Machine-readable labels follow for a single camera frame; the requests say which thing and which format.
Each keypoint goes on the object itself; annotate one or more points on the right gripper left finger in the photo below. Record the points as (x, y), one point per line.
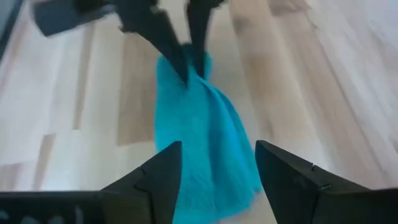
(155, 193)

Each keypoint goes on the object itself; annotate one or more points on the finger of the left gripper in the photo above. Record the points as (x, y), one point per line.
(199, 25)
(149, 21)

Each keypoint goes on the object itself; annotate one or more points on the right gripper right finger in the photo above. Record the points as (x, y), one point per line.
(289, 193)

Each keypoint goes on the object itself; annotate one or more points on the blue microfiber towel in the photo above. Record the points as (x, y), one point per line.
(202, 140)

